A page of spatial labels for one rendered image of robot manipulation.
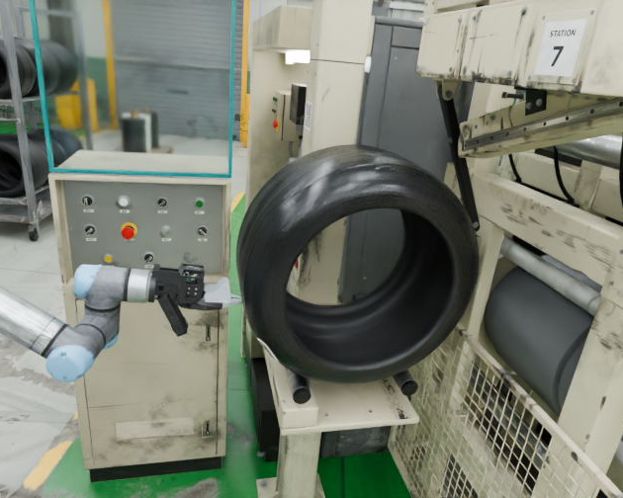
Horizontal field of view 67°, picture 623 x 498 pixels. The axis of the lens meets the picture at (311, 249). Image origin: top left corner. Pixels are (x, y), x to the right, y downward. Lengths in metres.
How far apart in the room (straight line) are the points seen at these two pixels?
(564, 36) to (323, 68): 0.61
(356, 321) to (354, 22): 0.82
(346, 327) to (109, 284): 0.68
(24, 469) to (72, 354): 1.44
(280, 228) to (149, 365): 1.04
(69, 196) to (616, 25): 1.47
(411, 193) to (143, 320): 1.11
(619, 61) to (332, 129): 0.70
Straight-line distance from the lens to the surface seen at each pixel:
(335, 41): 1.30
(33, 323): 1.06
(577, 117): 1.03
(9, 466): 2.47
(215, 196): 1.64
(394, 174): 1.01
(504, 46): 1.02
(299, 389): 1.17
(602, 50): 0.86
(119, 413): 2.02
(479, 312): 1.66
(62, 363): 1.04
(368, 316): 1.43
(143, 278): 1.10
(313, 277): 1.43
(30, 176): 4.52
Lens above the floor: 1.65
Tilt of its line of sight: 22 degrees down
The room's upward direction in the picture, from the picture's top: 5 degrees clockwise
